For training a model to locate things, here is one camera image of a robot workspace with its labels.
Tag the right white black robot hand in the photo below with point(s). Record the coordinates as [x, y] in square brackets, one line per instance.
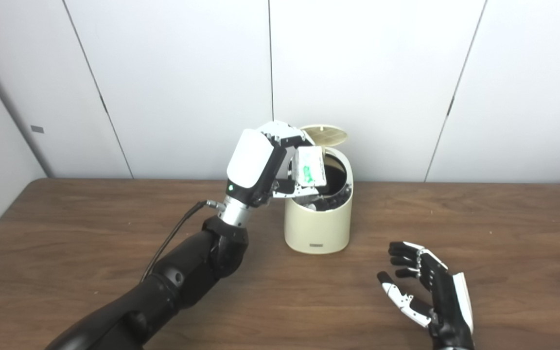
[443, 291]

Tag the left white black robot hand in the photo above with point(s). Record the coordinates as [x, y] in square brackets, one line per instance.
[253, 163]

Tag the green white milk carton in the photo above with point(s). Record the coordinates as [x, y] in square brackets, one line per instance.
[309, 167]

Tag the round cream bin lid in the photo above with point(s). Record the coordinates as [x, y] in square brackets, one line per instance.
[326, 135]

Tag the black bin liner bag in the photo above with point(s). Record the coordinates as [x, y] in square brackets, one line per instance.
[336, 187]

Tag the cream-colored desktop bin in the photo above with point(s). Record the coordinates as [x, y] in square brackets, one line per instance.
[316, 226]

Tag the small grey wall label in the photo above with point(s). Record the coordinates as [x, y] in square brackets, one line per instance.
[37, 129]

